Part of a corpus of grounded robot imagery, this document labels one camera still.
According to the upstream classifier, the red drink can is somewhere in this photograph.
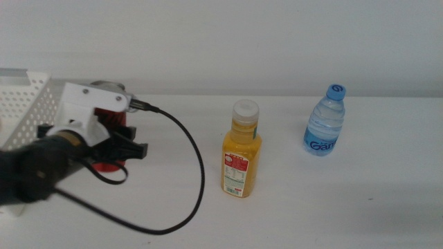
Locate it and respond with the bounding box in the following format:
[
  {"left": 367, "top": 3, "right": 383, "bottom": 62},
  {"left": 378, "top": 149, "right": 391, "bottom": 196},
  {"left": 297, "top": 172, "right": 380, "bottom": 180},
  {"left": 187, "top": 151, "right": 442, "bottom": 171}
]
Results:
[{"left": 89, "top": 80, "right": 128, "bottom": 173}]

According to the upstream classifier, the orange juice bottle white cap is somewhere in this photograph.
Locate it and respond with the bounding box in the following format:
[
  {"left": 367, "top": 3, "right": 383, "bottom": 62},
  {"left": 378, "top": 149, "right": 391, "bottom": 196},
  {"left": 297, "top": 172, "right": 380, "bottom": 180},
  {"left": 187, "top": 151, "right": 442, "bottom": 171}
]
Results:
[{"left": 220, "top": 98, "right": 263, "bottom": 199}]

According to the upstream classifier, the clear water bottle blue cap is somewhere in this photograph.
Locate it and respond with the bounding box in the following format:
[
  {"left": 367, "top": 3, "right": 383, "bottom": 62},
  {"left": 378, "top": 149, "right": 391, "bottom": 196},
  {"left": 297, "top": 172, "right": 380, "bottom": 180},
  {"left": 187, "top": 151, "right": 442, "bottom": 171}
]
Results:
[{"left": 302, "top": 83, "right": 347, "bottom": 158}]

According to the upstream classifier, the white perforated plastic basket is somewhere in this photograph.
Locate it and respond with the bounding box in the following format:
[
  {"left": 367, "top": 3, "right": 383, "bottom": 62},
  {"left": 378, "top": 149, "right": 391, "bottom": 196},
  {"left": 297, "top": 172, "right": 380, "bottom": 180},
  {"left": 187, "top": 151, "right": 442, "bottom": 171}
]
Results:
[{"left": 0, "top": 67, "right": 62, "bottom": 218}]

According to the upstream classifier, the thin black left gripper cable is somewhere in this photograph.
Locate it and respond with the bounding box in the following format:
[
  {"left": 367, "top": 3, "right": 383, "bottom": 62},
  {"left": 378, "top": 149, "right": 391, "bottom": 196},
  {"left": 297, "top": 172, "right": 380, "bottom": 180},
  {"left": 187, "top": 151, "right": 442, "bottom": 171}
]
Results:
[{"left": 81, "top": 157, "right": 129, "bottom": 185}]

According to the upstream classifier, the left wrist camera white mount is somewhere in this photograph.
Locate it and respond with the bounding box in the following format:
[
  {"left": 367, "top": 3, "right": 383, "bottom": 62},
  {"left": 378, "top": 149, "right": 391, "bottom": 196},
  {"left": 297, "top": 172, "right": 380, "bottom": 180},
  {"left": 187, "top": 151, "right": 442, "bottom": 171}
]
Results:
[{"left": 46, "top": 82, "right": 133, "bottom": 147}]

